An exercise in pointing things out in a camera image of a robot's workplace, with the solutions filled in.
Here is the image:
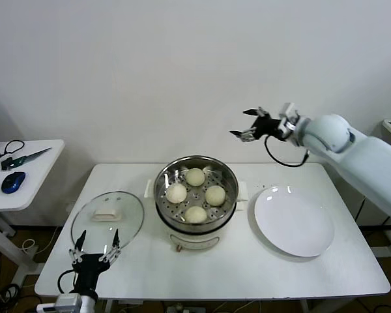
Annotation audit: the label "white side table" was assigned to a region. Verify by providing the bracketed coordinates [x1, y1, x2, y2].
[0, 139, 66, 278]

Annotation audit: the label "stainless steel steamer basket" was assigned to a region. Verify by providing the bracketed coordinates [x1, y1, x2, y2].
[154, 155, 240, 231]

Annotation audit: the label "white round plate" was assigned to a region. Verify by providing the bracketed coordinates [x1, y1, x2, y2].
[253, 185, 336, 258]

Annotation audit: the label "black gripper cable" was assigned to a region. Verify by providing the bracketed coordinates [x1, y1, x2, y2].
[57, 269, 78, 294]
[264, 135, 310, 168]

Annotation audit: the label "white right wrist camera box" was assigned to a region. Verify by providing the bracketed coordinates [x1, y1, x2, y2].
[278, 102, 299, 133]

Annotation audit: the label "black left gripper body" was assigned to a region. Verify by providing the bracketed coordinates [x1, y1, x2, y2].
[71, 253, 113, 296]

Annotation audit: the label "black floor cables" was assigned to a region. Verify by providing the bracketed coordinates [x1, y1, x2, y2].
[0, 282, 36, 313]

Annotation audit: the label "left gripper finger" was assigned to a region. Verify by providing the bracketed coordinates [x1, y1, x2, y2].
[98, 228, 123, 263]
[68, 230, 87, 264]

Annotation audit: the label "white steamed baozi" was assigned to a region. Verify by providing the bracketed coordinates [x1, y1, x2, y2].
[204, 185, 227, 207]
[184, 205, 208, 225]
[185, 168, 206, 187]
[166, 183, 188, 204]

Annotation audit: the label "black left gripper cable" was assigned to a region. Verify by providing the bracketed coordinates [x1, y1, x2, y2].
[57, 269, 78, 294]

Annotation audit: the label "cream electric cooker pot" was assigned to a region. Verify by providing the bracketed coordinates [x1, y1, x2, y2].
[144, 179, 250, 254]

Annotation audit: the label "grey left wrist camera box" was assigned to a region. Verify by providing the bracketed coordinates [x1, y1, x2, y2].
[35, 292, 82, 313]

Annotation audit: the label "green handled blade tool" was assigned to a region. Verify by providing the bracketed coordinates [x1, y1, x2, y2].
[1, 147, 53, 170]

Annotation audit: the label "white floor cable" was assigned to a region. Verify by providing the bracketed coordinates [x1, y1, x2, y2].
[22, 224, 63, 254]

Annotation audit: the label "glass lid with cream handle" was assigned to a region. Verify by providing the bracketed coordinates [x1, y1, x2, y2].
[70, 191, 145, 252]

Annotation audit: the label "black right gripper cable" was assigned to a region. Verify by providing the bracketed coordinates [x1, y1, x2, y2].
[264, 135, 310, 168]

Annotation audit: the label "blue black computer mouse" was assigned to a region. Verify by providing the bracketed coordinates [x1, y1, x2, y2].
[1, 171, 27, 194]

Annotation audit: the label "black looped cord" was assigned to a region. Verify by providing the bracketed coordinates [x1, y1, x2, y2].
[0, 139, 25, 160]

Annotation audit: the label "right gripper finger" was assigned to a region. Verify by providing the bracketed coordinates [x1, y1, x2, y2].
[229, 127, 260, 143]
[242, 106, 270, 122]

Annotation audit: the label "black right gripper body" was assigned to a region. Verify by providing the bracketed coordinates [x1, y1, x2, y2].
[251, 115, 286, 142]

